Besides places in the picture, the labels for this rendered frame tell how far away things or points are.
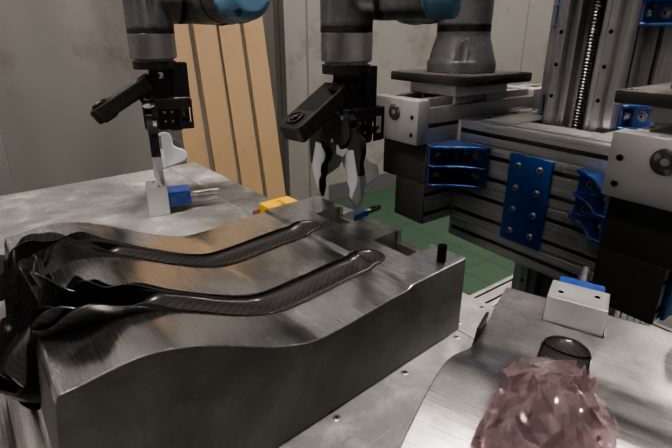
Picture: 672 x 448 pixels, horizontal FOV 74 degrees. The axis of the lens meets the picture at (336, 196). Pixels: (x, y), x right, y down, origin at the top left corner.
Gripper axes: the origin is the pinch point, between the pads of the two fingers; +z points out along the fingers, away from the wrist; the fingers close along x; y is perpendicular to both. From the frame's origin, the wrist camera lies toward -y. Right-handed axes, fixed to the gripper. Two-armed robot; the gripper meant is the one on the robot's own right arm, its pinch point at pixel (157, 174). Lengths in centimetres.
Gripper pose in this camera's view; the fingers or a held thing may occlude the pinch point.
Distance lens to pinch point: 89.0
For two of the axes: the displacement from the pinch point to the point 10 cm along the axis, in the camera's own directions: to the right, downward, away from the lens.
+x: -3.9, -3.1, 8.7
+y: 9.2, -1.3, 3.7
